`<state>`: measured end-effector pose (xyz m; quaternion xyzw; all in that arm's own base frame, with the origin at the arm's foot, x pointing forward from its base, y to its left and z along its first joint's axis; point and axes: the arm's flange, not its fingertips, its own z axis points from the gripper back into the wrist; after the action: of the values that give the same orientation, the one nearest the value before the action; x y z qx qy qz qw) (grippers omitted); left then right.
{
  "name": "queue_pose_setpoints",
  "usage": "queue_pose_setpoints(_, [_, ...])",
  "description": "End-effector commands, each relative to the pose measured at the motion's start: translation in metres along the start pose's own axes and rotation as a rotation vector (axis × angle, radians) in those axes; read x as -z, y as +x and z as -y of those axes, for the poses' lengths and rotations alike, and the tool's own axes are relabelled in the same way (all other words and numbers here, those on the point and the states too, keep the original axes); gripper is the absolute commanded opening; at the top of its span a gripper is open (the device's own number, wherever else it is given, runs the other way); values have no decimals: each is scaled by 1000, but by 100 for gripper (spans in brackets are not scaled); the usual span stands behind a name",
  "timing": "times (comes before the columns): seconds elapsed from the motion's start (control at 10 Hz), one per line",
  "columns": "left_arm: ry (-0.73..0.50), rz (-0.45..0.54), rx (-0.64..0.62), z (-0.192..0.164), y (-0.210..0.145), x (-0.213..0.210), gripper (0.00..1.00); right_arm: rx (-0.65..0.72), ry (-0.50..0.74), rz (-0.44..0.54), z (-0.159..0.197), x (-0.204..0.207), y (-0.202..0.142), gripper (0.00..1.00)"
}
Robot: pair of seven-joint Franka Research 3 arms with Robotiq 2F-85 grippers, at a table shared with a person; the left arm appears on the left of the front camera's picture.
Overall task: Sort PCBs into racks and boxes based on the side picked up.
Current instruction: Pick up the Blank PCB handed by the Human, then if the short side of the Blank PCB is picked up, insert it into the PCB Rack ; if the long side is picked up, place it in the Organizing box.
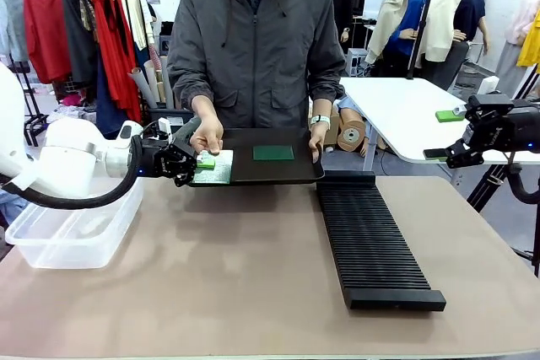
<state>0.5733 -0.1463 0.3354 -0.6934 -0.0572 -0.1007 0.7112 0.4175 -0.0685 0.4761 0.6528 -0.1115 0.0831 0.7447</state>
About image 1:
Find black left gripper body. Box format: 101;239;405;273
141;137;181;179

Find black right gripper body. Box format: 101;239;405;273
463;100;528;153

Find silver-backed green PCB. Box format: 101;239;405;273
192;149;235;185

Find dark green PCB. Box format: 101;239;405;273
252;145;295;162

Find black rectangular tray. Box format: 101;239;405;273
187;126;327;188

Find person's right forearm grey sleeve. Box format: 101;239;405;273
166;50;220;119

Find person's left forearm grey sleeve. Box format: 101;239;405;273
306;50;348;126

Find person's right hand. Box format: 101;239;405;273
189;114;225;155

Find person's left hand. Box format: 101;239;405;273
307;124;329;164

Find small white block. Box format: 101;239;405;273
478;75;501;96

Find black chair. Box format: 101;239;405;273
425;40;470;92

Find white table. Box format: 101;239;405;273
337;76;540;165

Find navy blue hanging garment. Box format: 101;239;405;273
95;56;130;141

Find rolled paper tubes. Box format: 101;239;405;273
127;58;175;110

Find black stand pole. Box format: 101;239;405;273
406;0;440;82

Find yellow garment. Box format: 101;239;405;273
516;9;540;69

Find white cube shelf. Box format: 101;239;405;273
345;47;373;79

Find mannequin cream jacket navy shirt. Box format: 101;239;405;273
424;0;491;65

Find mannequin beige coat blue shirt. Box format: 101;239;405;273
364;0;432;79

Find red dress on hanger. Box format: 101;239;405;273
89;0;143;124

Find black slotted PCB rack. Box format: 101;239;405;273
315;170;447;313

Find clear plastic box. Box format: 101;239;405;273
4;176;145;271

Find person's torso grey jacket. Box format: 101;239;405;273
166;0;348;129

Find cream hanging garment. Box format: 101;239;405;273
123;0;154;52

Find dark grey hanging garment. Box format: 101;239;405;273
62;0;100;88

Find background person black clothes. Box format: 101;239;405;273
319;0;354;56

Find red shirt on hanger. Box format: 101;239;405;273
23;0;73;85

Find light blue hanging garment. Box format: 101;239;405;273
0;0;29;64

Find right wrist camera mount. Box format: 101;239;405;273
467;93;514;109

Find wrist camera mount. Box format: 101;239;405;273
156;118;174;140
467;93;514;109

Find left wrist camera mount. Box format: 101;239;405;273
156;118;174;140

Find black camera tripod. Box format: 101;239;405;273
466;64;540;279

